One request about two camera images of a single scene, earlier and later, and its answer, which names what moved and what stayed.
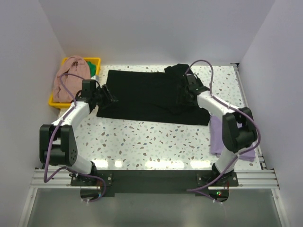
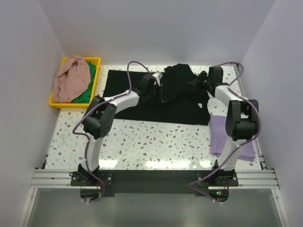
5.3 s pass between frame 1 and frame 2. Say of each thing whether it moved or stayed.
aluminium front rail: stayed
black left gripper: moved
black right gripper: moved
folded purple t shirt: stayed
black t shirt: stayed
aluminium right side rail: stayed
